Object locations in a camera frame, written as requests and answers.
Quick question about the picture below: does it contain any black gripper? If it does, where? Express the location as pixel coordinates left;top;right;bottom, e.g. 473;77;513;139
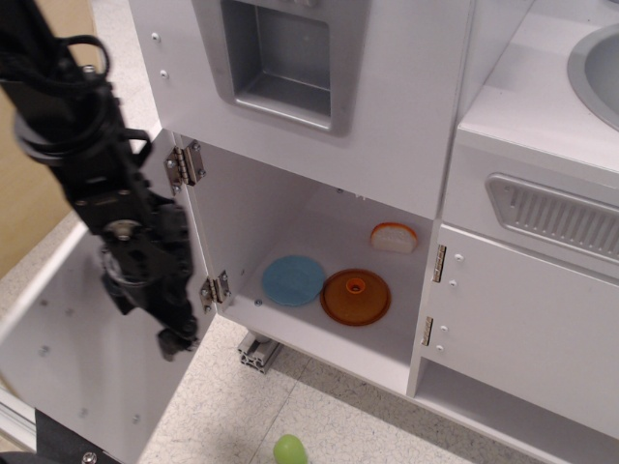
102;260;199;362

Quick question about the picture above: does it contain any white toy fridge cabinet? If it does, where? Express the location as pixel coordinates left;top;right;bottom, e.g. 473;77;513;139
131;1;476;394

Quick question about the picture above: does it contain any blue round toy plate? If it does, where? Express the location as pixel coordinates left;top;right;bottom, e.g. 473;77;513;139
261;255;326;306

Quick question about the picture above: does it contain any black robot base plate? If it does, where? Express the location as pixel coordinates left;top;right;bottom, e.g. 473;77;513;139
1;410;120;464

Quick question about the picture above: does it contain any light wooden board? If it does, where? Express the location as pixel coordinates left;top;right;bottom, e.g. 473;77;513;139
1;1;96;276

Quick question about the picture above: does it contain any orange toy pot lid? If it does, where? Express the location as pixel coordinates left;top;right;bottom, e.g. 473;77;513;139
320;269;392;327

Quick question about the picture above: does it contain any aluminium extrusion foot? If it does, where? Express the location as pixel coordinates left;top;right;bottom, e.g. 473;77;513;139
237;332;281;374

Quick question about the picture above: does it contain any lower brass door hinge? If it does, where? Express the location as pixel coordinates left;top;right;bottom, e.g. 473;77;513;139
421;316;433;346

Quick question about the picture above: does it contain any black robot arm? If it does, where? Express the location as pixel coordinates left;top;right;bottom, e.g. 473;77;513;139
1;1;198;361

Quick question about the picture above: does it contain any white low fridge door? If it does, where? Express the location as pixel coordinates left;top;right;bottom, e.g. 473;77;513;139
0;129;212;464

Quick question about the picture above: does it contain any silver vent grille panel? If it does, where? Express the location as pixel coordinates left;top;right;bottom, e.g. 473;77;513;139
485;173;618;263

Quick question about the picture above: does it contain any aluminium frame rail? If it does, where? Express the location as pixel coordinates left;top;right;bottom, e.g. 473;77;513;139
1;387;37;452

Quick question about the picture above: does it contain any lower silver fridge hinge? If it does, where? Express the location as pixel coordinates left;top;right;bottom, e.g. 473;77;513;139
199;271;231;313

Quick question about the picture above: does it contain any upper brass door hinge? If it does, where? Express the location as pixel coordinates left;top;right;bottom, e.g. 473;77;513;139
432;245;447;283

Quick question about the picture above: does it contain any silver ice dispenser recess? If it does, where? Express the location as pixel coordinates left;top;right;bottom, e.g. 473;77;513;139
192;1;370;136

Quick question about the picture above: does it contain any grey round sink basin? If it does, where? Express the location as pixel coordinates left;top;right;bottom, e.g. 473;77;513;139
567;24;618;131

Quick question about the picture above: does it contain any white oven cabinet door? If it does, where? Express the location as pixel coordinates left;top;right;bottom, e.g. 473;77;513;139
420;226;618;437

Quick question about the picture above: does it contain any brass door hinge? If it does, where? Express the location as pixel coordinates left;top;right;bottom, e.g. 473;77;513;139
432;245;447;283
421;316;433;346

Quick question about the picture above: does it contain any white toy kitchen counter unit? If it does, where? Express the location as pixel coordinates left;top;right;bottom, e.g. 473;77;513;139
408;1;618;463

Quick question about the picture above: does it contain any toy bread slice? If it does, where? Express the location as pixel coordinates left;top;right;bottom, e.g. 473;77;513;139
370;222;418;254

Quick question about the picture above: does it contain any green toy ball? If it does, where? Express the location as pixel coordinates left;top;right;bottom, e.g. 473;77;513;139
273;434;309;464

